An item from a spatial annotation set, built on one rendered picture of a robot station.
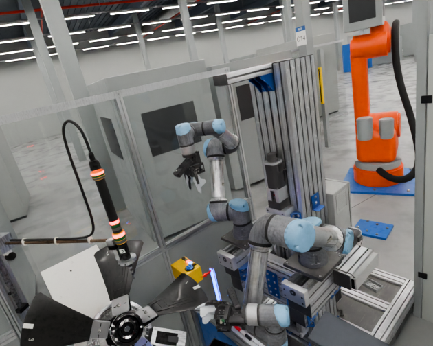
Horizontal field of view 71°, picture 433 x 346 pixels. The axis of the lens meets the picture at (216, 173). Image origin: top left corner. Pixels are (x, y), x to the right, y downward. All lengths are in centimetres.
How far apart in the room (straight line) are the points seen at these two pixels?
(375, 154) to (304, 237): 370
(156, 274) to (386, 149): 355
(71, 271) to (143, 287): 71
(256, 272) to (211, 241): 118
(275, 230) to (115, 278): 69
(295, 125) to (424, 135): 91
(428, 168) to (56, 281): 217
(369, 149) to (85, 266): 400
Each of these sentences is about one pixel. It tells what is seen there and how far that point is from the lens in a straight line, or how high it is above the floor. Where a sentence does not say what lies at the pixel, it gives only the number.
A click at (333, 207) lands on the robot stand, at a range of 198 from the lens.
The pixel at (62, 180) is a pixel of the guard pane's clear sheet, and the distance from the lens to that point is 184.
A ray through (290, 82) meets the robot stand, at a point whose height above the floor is 193.
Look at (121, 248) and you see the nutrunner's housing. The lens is 120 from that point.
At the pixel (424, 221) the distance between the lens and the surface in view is 248.
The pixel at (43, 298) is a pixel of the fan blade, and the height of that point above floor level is 141.
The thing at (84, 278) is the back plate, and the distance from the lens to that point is 163.
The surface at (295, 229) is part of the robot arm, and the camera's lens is 112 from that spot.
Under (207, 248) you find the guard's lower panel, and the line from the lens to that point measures 241.
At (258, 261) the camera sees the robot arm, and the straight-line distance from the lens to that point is 126.
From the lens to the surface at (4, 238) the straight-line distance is 161.
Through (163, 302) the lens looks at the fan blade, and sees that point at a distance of 141.
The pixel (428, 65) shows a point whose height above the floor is 184.
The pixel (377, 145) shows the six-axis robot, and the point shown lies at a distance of 474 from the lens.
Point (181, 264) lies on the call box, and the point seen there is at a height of 107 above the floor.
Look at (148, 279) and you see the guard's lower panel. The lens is 221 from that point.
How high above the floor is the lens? 206
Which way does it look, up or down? 19 degrees down
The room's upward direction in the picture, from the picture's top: 12 degrees counter-clockwise
